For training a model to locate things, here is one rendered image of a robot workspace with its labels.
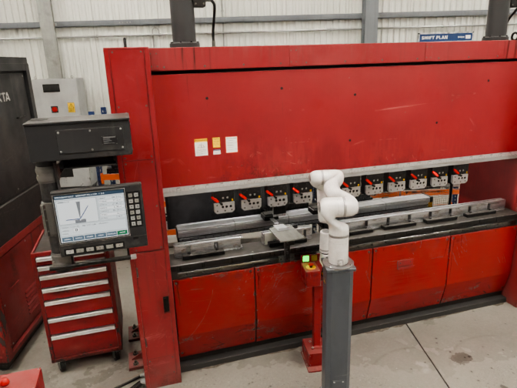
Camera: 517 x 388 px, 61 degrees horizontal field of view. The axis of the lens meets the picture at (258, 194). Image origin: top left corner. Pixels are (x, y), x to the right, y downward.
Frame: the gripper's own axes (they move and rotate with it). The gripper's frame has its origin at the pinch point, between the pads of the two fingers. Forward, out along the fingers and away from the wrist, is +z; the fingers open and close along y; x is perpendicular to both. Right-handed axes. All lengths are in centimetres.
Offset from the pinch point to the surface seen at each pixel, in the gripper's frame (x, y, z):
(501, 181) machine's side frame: 185, -72, -29
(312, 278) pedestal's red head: -10.3, 6.1, 1.6
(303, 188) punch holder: -8, -33, -51
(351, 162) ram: 30, -40, -66
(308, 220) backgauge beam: 4, -60, -11
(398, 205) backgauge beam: 89, -71, -14
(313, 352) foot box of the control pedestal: -10, 13, 62
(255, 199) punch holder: -46, -27, -48
